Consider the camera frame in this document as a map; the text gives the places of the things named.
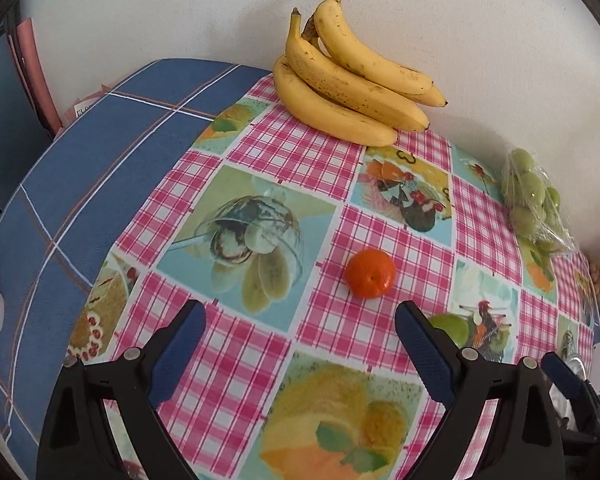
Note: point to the pile of green plums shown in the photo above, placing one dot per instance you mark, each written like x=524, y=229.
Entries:
x=527, y=185

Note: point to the pink checked printed tablecloth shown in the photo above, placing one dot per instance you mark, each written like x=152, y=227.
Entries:
x=290, y=160

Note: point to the small tangerine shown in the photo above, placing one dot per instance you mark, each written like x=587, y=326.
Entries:
x=370, y=272

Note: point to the green plum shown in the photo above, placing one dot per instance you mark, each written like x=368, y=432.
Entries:
x=452, y=327

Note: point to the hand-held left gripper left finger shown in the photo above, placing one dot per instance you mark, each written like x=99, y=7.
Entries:
x=180, y=350

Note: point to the pink chair frame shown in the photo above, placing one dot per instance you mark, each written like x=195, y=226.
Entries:
x=30, y=70

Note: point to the bag of green plums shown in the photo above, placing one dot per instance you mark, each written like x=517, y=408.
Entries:
x=555, y=230

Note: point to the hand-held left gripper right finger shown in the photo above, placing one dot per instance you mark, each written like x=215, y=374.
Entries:
x=425, y=355

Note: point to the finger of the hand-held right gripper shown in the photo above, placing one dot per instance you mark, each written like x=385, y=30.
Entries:
x=562, y=375

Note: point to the round metal bowl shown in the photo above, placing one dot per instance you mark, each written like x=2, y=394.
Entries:
x=577, y=364

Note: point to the yellow banana bunch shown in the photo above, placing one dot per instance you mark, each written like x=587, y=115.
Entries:
x=340, y=90

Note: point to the white paper sheet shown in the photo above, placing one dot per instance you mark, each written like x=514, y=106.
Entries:
x=82, y=107

